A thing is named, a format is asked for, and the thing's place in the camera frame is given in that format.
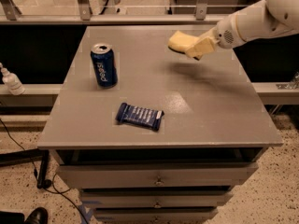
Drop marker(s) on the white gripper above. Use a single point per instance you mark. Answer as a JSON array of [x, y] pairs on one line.
[[226, 33]]

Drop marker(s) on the yellow sponge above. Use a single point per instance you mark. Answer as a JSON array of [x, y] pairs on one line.
[[180, 42]]

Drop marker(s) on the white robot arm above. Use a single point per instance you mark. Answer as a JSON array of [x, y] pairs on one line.
[[264, 19]]

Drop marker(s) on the blue pepsi can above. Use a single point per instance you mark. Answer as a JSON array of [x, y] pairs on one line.
[[102, 56]]

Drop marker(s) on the blue snack bar wrapper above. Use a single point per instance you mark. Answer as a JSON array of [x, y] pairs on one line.
[[140, 116]]

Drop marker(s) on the grey drawer cabinet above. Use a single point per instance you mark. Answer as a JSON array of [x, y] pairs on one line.
[[212, 114]]

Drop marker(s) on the middle grey drawer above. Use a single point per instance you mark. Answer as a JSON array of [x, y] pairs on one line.
[[154, 199]]

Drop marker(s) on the grey drawer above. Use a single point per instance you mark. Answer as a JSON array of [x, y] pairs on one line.
[[154, 199], [155, 215], [156, 175]]

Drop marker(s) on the top grey drawer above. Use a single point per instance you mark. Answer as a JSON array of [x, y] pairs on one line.
[[156, 175]]

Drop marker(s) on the white plastic bottle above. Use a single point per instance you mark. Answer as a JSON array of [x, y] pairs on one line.
[[12, 82]]

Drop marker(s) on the bottom grey drawer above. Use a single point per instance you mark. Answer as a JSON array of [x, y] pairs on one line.
[[155, 215]]

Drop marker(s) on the black metal stand leg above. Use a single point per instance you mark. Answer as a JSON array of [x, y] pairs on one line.
[[39, 159]]

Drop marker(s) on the black shoe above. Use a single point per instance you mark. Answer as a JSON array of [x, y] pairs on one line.
[[38, 216]]

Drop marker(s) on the metal railing frame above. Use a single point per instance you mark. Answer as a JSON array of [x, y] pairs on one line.
[[92, 12]]

